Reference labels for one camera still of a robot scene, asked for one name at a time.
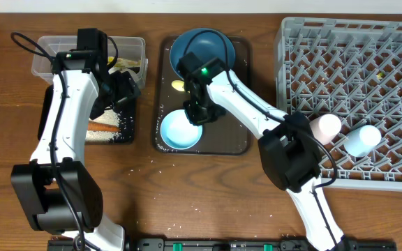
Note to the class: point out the black waste tray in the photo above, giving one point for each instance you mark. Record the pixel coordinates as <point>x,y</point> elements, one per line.
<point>127,114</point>

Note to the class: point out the light blue cup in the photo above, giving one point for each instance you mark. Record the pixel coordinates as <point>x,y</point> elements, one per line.
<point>361,141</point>

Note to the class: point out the light blue bowl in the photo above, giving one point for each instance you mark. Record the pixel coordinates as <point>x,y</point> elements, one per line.
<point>178,132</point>

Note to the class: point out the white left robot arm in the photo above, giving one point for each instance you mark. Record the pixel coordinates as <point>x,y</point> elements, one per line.
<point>55,190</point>

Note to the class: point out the yellow plastic spoon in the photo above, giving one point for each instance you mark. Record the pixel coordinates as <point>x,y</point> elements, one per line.
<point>178,85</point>

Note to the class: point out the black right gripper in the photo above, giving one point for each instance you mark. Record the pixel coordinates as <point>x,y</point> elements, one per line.
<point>199,113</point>

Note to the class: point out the orange carrot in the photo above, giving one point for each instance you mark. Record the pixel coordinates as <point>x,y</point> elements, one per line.
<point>102,127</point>

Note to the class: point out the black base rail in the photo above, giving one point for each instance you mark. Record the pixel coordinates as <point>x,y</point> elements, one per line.
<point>156,244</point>

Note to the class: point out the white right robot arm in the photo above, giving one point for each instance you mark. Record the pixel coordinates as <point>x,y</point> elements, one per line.
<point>289,152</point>

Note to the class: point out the wrapper trash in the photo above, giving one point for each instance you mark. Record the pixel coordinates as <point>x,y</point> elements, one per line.
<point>124,65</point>

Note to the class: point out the brown serving tray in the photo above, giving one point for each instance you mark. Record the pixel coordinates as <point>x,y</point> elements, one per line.
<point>226,136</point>

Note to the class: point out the clear plastic bin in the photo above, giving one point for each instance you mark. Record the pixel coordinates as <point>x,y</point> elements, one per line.
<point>132,48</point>

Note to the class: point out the grey dishwasher rack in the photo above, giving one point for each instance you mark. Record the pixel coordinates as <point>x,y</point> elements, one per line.
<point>353,69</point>

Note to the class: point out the dark blue plate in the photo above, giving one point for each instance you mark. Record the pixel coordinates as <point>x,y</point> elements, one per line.
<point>205,43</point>

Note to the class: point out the pink cup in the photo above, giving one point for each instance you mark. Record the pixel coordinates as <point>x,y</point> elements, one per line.
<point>325,128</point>

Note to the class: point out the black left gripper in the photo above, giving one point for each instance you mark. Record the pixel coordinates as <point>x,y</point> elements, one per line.
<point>118,93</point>

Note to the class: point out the white rice pile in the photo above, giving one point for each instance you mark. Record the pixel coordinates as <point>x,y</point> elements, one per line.
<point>109,117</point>

